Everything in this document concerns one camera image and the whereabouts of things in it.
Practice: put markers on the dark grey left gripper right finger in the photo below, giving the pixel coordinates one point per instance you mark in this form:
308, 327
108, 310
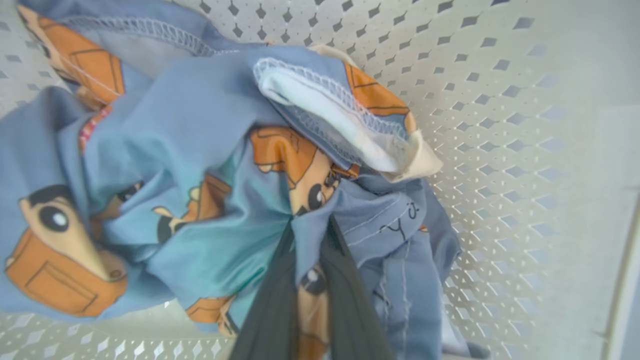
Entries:
350, 310

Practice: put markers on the cream perforated laundry basket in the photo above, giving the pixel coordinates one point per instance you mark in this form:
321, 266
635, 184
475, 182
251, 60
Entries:
500, 100

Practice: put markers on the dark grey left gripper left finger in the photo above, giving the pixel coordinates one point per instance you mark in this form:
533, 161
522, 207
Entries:
272, 320

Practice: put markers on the cream fabric garment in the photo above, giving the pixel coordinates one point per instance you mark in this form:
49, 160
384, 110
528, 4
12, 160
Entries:
425, 162

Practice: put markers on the blue denim garment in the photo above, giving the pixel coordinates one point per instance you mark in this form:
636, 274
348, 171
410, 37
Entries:
400, 280

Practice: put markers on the blue cartoon print garment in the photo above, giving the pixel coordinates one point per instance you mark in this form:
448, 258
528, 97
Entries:
175, 125

